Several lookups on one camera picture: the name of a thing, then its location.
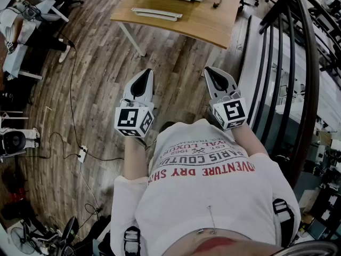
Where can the floor fan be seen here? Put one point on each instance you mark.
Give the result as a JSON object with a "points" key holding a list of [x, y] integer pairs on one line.
{"points": [[22, 240]]}

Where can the person's left forearm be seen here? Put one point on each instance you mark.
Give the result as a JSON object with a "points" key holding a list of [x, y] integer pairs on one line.
{"points": [[134, 159]]}

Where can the white power strip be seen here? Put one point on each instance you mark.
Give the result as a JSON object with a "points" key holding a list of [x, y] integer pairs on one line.
{"points": [[82, 153]]}

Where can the white bench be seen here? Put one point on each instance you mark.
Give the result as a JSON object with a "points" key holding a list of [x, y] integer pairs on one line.
{"points": [[13, 60]]}

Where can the black metal railing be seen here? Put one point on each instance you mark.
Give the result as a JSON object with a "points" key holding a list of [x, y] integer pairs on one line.
{"points": [[314, 89]]}

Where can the white desk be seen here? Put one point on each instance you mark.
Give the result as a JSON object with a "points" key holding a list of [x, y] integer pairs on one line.
{"points": [[57, 13]]}

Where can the person's white printed t-shirt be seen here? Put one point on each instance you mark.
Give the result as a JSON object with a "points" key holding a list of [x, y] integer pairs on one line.
{"points": [[202, 196]]}

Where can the person's right forearm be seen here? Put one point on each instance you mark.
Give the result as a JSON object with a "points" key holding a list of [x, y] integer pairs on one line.
{"points": [[247, 140]]}

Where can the wooden table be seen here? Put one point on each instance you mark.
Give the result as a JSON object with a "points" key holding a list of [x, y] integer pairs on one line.
{"points": [[207, 23]]}

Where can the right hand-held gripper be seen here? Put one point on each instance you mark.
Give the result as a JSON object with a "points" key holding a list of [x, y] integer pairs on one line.
{"points": [[234, 111]]}

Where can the person's dark shoe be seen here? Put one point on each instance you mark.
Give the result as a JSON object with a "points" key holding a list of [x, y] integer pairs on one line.
{"points": [[166, 127]]}

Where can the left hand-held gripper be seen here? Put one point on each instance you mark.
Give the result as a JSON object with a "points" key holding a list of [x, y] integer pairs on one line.
{"points": [[130, 119]]}

